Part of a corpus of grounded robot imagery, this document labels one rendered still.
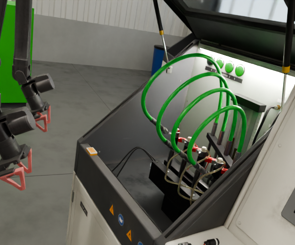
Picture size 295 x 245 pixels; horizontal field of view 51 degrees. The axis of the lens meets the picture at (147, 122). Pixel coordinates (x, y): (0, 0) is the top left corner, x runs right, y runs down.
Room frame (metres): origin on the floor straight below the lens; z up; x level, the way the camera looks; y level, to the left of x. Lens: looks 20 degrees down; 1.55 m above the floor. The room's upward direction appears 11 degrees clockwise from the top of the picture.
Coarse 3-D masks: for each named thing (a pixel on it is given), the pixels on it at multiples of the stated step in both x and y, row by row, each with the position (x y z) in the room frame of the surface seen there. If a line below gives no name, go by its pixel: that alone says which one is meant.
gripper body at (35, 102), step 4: (32, 96) 1.19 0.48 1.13; (36, 96) 1.20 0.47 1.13; (28, 100) 1.18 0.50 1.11; (32, 100) 1.18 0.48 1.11; (36, 100) 1.19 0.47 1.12; (40, 100) 1.21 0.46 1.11; (32, 104) 1.19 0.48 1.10; (36, 104) 1.19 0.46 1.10; (40, 104) 1.20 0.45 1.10; (44, 104) 1.23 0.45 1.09; (32, 108) 1.19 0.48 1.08; (36, 108) 1.19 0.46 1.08; (40, 108) 1.18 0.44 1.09; (32, 112) 1.16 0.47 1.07; (40, 112) 1.17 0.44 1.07
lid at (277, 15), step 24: (168, 0) 1.46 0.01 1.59; (192, 0) 1.29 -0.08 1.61; (216, 0) 1.16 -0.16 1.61; (240, 0) 1.05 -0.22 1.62; (264, 0) 0.96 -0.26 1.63; (192, 24) 1.46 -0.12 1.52; (216, 24) 1.28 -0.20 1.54; (240, 24) 1.15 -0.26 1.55; (264, 24) 1.07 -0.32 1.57; (240, 48) 1.33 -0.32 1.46; (264, 48) 1.18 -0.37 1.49
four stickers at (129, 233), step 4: (112, 204) 0.91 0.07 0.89; (112, 208) 0.91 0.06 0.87; (112, 212) 0.90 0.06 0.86; (120, 216) 0.86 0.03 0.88; (120, 220) 0.85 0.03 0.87; (120, 224) 0.85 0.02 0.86; (128, 228) 0.81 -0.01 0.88; (128, 232) 0.80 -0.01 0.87; (132, 232) 0.79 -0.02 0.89; (128, 236) 0.80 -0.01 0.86; (132, 236) 0.78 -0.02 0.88; (140, 244) 0.74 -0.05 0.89
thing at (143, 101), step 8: (184, 56) 1.07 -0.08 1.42; (192, 56) 1.09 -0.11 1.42; (200, 56) 1.11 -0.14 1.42; (208, 56) 1.14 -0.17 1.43; (168, 64) 1.04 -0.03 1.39; (216, 64) 1.16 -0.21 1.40; (160, 72) 1.02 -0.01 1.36; (152, 80) 1.01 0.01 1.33; (144, 88) 1.00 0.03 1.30; (144, 96) 1.00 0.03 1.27; (144, 104) 1.00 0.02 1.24; (144, 112) 1.01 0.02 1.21; (216, 120) 1.21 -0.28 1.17
